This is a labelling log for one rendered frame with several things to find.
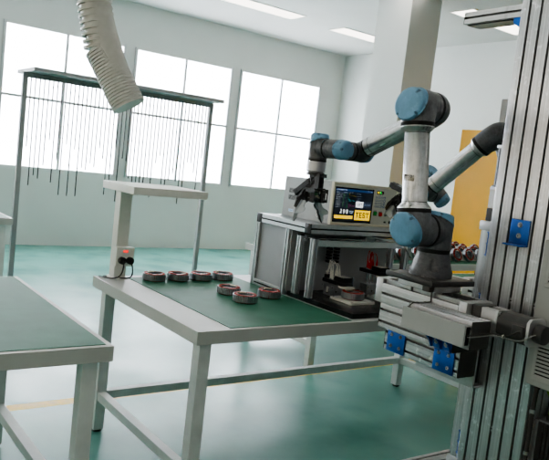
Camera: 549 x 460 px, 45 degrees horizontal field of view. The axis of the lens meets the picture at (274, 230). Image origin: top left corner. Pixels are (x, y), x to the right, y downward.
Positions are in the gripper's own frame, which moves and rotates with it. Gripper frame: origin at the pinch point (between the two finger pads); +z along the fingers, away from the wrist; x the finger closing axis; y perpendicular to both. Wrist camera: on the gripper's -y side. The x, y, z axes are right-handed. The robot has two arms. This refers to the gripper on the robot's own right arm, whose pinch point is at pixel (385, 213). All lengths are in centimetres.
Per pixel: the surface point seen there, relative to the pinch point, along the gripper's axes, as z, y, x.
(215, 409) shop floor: 132, 37, -42
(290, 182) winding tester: 23, -36, -28
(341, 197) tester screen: 1.2, -9.0, -23.4
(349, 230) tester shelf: 10.0, 3.8, -18.0
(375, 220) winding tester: 8.2, -2.0, 1.0
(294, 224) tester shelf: 19.2, -5.2, -42.1
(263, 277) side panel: 56, 1, -41
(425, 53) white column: 82, -298, 306
